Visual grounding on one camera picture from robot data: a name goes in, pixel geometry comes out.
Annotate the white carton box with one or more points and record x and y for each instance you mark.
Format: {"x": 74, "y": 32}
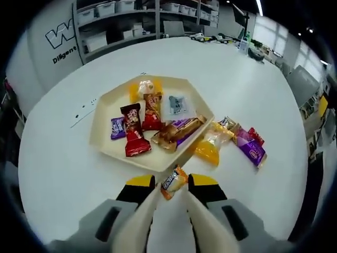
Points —
{"x": 96, "y": 43}

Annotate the small red food packet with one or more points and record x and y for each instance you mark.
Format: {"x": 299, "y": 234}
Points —
{"x": 256, "y": 135}

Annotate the small orange food packet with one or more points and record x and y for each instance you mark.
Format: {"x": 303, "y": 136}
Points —
{"x": 227, "y": 122}
{"x": 173, "y": 183}

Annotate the purple pink food packet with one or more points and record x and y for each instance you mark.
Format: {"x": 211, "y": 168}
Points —
{"x": 251, "y": 150}

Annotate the yellow pastry food packet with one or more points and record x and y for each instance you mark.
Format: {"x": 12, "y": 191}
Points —
{"x": 144, "y": 87}
{"x": 208, "y": 153}

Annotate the green bottle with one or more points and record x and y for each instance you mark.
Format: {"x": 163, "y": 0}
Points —
{"x": 246, "y": 34}

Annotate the black curved device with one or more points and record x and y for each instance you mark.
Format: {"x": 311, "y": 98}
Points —
{"x": 256, "y": 55}

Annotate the small purple food packet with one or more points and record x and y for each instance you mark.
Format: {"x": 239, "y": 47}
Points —
{"x": 117, "y": 128}

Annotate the red orange wafer food packet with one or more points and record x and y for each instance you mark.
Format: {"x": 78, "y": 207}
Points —
{"x": 152, "y": 113}

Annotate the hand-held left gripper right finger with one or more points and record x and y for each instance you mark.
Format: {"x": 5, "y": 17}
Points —
{"x": 210, "y": 192}

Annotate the cream hexagonal container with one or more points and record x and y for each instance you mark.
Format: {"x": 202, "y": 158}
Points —
{"x": 158, "y": 161}

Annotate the white logo column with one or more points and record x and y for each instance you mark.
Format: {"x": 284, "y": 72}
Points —
{"x": 39, "y": 58}

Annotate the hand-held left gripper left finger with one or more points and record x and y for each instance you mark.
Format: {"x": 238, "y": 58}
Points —
{"x": 129, "y": 195}

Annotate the grey panel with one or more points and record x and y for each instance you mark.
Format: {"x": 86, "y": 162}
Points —
{"x": 173, "y": 28}

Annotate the row of white storage boxes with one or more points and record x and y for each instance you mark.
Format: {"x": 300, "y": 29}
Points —
{"x": 105, "y": 8}

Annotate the white yellow small device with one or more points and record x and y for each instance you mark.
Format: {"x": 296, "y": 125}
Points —
{"x": 200, "y": 37}

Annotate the dark red food bar packet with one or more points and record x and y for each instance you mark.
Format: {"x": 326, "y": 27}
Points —
{"x": 134, "y": 131}

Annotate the white food tongs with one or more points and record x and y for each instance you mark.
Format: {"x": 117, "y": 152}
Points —
{"x": 134, "y": 226}

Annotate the grey metal shelf rack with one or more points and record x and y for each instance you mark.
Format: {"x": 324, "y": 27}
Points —
{"x": 158, "y": 15}

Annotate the large purple gold food packet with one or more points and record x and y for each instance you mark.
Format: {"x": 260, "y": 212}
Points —
{"x": 181, "y": 126}

